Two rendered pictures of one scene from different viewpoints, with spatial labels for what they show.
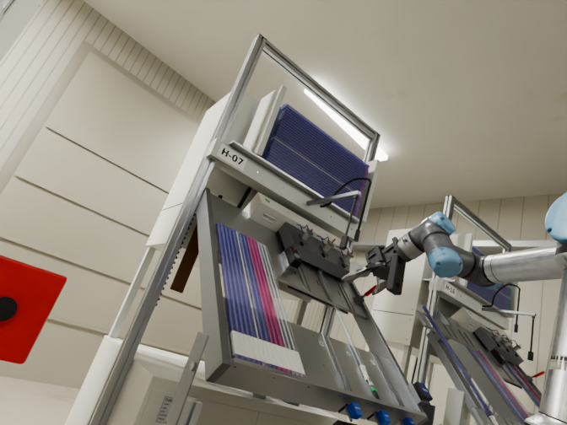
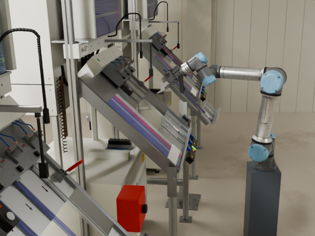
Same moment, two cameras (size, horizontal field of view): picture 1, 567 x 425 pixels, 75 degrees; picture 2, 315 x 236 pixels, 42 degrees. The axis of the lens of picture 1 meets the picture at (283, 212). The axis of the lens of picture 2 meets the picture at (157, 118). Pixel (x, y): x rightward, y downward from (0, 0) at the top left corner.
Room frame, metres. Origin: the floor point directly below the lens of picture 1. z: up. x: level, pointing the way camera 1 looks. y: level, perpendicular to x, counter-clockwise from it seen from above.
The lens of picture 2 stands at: (-0.42, 1.59, 1.63)
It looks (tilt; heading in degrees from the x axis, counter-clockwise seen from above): 17 degrees down; 310
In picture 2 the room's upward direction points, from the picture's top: 1 degrees counter-clockwise
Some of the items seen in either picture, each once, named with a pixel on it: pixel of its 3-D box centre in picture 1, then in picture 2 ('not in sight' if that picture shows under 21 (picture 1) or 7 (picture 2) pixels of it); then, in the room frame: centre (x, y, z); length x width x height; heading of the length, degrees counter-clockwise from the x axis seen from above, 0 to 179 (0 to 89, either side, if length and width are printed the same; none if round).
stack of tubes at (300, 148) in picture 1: (314, 166); (97, 9); (1.44, -0.06, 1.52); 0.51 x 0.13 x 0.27; 121
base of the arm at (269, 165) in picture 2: not in sight; (264, 159); (0.63, -0.65, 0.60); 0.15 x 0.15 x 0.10
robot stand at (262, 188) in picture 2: not in sight; (261, 205); (0.63, -0.65, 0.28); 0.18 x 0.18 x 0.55; 38
